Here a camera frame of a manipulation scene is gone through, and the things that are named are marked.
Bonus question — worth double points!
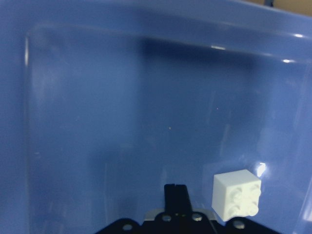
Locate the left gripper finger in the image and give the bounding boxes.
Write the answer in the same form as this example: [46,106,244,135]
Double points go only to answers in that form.
[164,184,193,216]

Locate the white block robot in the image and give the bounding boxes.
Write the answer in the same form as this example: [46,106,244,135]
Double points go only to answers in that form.
[212,169,261,222]

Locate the blue plastic tray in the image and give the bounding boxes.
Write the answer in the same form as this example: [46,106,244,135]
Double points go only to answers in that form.
[0,0,312,234]

